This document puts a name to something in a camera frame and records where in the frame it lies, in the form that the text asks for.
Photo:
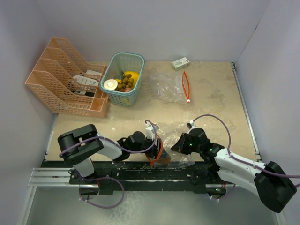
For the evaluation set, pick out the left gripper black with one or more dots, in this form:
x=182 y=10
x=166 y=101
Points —
x=154 y=152

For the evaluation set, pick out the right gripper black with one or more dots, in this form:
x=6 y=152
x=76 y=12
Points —
x=180 y=146

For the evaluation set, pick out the clear bag of mushrooms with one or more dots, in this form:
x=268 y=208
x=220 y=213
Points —
x=169 y=134

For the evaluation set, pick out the clear zip bag red seal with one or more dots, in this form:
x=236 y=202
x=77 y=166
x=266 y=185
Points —
x=171 y=87

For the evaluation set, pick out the pink fake mushroom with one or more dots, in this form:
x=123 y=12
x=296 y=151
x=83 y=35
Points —
x=127 y=90

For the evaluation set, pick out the brown longan fruit cluster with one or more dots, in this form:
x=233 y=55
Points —
x=125 y=82

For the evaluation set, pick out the beige fake mushroom slice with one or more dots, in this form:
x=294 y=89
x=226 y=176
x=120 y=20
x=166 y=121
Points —
x=110 y=84

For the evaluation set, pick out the brown fake mushroom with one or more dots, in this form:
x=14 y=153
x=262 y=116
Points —
x=164 y=161

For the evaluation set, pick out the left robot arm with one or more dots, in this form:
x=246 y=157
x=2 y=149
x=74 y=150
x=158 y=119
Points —
x=77 y=146

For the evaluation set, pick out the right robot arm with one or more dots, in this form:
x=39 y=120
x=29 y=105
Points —
x=267 y=181

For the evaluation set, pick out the small green white box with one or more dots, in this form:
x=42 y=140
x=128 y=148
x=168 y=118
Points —
x=180 y=63

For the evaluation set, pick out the teal plastic basket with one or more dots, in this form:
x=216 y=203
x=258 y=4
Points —
x=123 y=61

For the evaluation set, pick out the white papers in organizer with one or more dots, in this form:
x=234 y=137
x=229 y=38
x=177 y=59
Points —
x=87 y=81

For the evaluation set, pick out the orange mesh file organizer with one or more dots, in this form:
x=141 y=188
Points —
x=51 y=80

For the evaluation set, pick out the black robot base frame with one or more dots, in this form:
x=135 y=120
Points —
x=140 y=176

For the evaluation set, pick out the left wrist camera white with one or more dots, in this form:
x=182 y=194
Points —
x=150 y=130

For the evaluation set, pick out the aluminium rail frame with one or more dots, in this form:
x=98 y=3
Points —
x=216 y=93

